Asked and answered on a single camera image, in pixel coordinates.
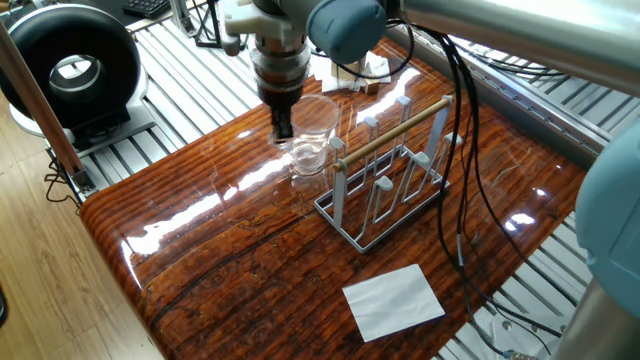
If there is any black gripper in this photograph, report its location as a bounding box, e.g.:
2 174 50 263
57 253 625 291
257 77 307 144

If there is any clear glass cup with handle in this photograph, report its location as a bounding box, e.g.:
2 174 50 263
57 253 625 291
273 93 342 176

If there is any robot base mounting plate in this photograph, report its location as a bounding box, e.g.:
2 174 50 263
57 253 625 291
469 309 566 360

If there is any white mug drying rack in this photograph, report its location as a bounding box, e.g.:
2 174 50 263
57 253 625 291
313 93 464 255

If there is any large wooden cube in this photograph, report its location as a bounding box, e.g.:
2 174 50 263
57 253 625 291
332 58 369 84

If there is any crumpled white napkin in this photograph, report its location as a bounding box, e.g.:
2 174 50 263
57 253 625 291
312 52 393 94

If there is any black keyboard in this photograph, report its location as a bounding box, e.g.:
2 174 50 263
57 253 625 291
121 0 173 21

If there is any white paper sheet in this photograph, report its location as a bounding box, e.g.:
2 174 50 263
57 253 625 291
341 263 447 344

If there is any black wire stand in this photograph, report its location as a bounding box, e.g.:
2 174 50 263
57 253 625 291
191 0 225 50

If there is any black cable with angled plug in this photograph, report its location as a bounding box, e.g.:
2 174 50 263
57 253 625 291
309 19 416 81

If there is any aluminium frame post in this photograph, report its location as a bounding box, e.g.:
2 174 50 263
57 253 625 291
168 0 200 39

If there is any black cable with grey sleeve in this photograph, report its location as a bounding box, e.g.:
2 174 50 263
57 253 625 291
434 29 564 341

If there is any aluminium table frame rail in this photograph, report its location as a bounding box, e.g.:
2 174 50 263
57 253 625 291
387 24 610 170

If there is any thin black floor cable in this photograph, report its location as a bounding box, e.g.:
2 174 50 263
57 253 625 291
43 149 84 214

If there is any brown frame post with bracket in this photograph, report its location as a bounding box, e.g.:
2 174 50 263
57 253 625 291
0 22 98 198

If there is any black ring-shaped device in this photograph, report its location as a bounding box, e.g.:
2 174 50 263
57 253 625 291
0 3 157 152

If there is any black cable with metal connector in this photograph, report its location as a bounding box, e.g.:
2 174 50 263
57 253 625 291
434 29 540 360

